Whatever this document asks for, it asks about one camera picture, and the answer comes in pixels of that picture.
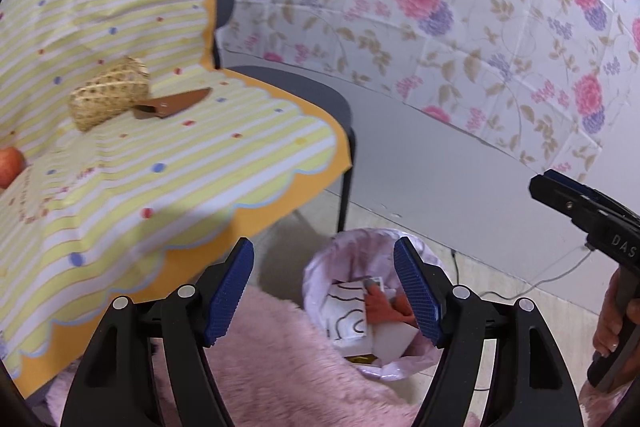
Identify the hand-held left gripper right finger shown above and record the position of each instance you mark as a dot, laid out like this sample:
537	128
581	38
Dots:
417	297

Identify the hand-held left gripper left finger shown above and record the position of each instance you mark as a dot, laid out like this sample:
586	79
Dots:
230	297

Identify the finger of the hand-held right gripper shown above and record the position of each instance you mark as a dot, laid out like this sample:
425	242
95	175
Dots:
575	184
560	199

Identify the white foam block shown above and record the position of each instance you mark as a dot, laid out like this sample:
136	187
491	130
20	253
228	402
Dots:
395	342

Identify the white printed packet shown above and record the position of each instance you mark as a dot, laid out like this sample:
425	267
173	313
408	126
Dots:
345	312

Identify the bin with pink bag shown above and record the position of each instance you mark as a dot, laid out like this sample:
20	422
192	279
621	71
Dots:
320	267

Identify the person's right hand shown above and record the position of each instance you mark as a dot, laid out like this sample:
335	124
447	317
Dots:
607	327

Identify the pink fluffy rug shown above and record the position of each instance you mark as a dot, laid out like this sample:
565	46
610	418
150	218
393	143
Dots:
280	367

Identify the yellow striped dotted cloth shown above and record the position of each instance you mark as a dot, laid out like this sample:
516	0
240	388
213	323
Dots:
150	157

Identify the grey chair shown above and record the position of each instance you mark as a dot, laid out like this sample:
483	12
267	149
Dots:
320	97

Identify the woven bamboo basket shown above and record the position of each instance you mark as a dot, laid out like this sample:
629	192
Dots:
105	92

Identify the red apple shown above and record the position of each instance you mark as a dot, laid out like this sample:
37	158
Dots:
10	167

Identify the floral wall sheet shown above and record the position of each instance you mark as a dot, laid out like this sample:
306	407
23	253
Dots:
450	57

